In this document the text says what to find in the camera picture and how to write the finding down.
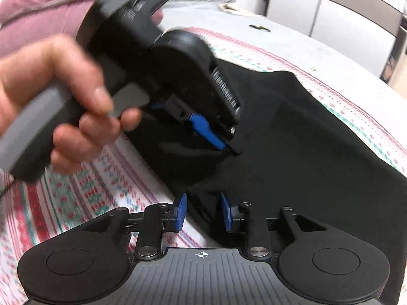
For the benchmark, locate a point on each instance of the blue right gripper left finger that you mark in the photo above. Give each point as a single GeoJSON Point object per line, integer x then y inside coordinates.
{"type": "Point", "coordinates": [180, 211]}

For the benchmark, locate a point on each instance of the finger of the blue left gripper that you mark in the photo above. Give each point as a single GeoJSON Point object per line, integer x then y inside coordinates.
{"type": "Point", "coordinates": [156, 105]}
{"type": "Point", "coordinates": [202, 127]}

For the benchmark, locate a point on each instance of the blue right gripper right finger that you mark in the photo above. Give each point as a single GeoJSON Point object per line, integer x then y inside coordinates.
{"type": "Point", "coordinates": [227, 213]}

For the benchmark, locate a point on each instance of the black pants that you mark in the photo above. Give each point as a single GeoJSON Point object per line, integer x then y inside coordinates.
{"type": "Point", "coordinates": [293, 152]}

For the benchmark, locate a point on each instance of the person's left hand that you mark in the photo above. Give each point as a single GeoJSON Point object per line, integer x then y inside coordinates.
{"type": "Point", "coordinates": [27, 72]}

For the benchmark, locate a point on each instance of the small black clip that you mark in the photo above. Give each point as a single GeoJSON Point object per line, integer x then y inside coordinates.
{"type": "Point", "coordinates": [259, 27]}

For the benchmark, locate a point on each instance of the patterned knit blanket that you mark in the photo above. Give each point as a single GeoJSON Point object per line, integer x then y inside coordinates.
{"type": "Point", "coordinates": [33, 213]}

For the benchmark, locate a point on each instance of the white grey wardrobe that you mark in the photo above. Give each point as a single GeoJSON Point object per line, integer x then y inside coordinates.
{"type": "Point", "coordinates": [363, 30]}

